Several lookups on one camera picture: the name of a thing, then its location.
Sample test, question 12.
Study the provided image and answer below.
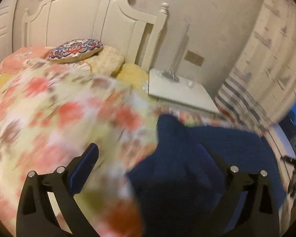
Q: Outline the white nightstand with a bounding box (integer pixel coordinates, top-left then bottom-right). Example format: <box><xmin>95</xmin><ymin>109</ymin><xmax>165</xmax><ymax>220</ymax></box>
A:
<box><xmin>148</xmin><ymin>69</ymin><xmax>219</xmax><ymax>114</ymax></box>

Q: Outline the round patterned cushion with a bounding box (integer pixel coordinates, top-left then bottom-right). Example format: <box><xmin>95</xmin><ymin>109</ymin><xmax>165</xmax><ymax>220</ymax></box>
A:
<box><xmin>49</xmin><ymin>39</ymin><xmax>104</xmax><ymax>63</ymax></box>

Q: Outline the white wooden headboard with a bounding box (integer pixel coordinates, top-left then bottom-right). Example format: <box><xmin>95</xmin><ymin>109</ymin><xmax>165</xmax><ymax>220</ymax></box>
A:
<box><xmin>22</xmin><ymin>0</ymin><xmax>169</xmax><ymax>72</ymax></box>

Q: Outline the white desk lamp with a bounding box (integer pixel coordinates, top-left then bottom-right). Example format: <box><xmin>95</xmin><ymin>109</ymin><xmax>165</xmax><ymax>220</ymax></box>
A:
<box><xmin>162</xmin><ymin>23</ymin><xmax>190</xmax><ymax>83</ymax></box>

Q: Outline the pink pillow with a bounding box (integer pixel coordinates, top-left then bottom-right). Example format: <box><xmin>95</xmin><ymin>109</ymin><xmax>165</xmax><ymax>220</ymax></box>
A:
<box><xmin>0</xmin><ymin>47</ymin><xmax>54</xmax><ymax>74</ymax></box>

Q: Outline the wall switch socket plate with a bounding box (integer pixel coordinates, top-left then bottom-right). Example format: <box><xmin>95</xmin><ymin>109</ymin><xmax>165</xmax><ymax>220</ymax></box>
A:
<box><xmin>184</xmin><ymin>50</ymin><xmax>204</xmax><ymax>67</ymax></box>

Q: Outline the striped patterned curtain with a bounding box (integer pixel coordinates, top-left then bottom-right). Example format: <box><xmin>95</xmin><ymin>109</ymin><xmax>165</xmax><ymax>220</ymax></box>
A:
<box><xmin>214</xmin><ymin>0</ymin><xmax>296</xmax><ymax>135</ymax></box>

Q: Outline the navy blue puffer jacket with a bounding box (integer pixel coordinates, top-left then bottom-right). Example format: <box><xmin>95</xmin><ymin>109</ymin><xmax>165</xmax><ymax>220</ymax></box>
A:
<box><xmin>127</xmin><ymin>115</ymin><xmax>286</xmax><ymax>236</ymax></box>

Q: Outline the white wardrobe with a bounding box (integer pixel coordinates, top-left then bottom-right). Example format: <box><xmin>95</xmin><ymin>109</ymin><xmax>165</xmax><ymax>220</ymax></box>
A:
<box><xmin>0</xmin><ymin>0</ymin><xmax>17</xmax><ymax>63</ymax></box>

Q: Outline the floral bed quilt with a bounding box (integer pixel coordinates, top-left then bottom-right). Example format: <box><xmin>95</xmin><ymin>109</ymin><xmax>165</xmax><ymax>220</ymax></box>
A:
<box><xmin>0</xmin><ymin>59</ymin><xmax>231</xmax><ymax>236</ymax></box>

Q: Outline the white window sill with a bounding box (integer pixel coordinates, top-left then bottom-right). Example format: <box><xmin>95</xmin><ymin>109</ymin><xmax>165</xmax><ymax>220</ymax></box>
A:
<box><xmin>265</xmin><ymin>124</ymin><xmax>296</xmax><ymax>179</ymax></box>

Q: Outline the cream yellow pillow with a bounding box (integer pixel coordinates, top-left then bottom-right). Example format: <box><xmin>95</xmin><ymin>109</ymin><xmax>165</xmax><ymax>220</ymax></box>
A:
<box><xmin>71</xmin><ymin>45</ymin><xmax>125</xmax><ymax>76</ymax></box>

